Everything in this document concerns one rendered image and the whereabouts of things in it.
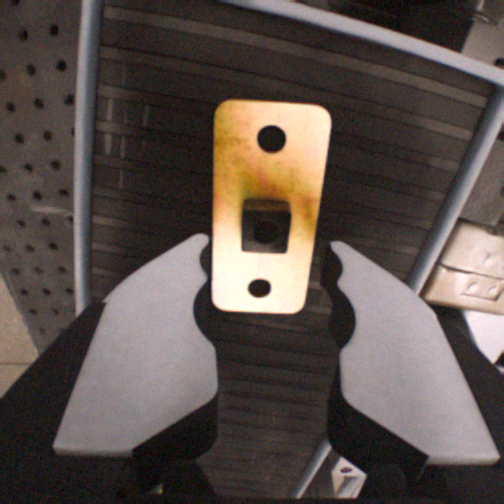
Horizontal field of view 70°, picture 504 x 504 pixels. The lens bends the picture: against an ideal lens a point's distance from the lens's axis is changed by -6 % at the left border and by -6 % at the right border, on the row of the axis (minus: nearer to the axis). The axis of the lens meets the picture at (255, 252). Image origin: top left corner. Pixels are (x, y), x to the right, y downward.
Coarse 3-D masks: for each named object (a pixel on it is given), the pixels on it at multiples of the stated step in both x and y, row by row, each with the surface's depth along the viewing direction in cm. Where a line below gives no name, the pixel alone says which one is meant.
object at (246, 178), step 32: (224, 128) 12; (256, 128) 12; (288, 128) 12; (320, 128) 12; (224, 160) 13; (256, 160) 13; (288, 160) 13; (320, 160) 13; (224, 192) 13; (256, 192) 13; (288, 192) 13; (320, 192) 13; (224, 224) 14; (288, 224) 13; (224, 256) 15; (256, 256) 15; (288, 256) 15; (224, 288) 16; (288, 288) 15
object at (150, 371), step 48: (192, 240) 12; (144, 288) 9; (192, 288) 9; (96, 336) 8; (144, 336) 8; (192, 336) 8; (96, 384) 7; (144, 384) 7; (192, 384) 7; (96, 432) 6; (144, 432) 6; (192, 432) 7; (144, 480) 6
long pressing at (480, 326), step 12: (468, 312) 37; (480, 324) 38; (492, 324) 38; (480, 336) 39; (492, 336) 39; (480, 348) 39; (492, 348) 40; (492, 360) 40; (348, 480) 53; (360, 480) 52; (336, 492) 56; (348, 492) 54
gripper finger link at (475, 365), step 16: (448, 320) 9; (448, 336) 8; (464, 336) 8; (464, 352) 8; (480, 352) 8; (464, 368) 8; (480, 368) 8; (496, 368) 8; (480, 384) 7; (496, 384) 7; (480, 400) 7; (496, 400) 7; (496, 416) 6; (496, 432) 6; (496, 448) 6; (432, 464) 6; (496, 464) 6; (432, 480) 6; (448, 480) 5; (464, 480) 5; (480, 480) 5; (496, 480) 5; (432, 496) 6; (448, 496) 5; (464, 496) 5; (480, 496) 5; (496, 496) 5
